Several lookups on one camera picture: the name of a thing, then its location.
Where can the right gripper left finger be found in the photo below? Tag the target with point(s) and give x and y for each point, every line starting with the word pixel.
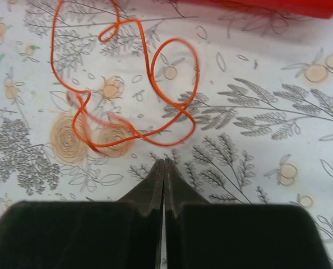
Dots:
pixel 87 234

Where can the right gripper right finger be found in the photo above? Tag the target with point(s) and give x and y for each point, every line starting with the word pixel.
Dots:
pixel 200 234

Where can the red three-compartment bin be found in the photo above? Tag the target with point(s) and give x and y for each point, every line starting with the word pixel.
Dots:
pixel 314 9

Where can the floral patterned mat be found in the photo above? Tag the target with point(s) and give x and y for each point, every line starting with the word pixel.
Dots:
pixel 93 92

